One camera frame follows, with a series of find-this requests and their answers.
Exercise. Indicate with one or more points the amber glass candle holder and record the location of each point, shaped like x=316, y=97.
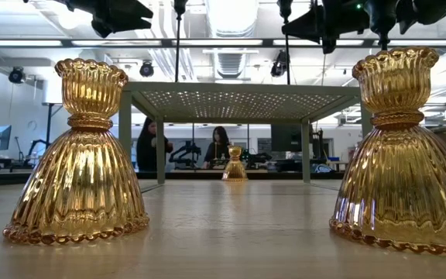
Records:
x=79, y=186
x=234, y=170
x=401, y=186

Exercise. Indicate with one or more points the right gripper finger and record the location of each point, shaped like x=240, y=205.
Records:
x=312, y=35
x=308, y=23

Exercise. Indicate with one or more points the green perforated metal shelf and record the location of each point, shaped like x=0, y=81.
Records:
x=246, y=88

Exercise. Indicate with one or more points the black ceiling spotlight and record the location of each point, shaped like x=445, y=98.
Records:
x=279, y=67
x=146, y=69
x=16, y=75

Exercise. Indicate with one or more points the dark background screen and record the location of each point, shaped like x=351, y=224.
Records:
x=290, y=137

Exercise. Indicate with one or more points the black background robot arm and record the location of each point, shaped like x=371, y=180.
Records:
x=186, y=151

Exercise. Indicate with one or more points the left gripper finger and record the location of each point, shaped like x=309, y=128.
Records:
x=130, y=25
x=136, y=11

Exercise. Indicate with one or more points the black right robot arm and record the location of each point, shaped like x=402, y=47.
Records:
x=428, y=11

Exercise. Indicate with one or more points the taller black candlestick holder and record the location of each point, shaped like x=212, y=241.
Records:
x=285, y=7
x=180, y=5

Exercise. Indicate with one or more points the person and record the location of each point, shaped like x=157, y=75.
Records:
x=145, y=149
x=215, y=151

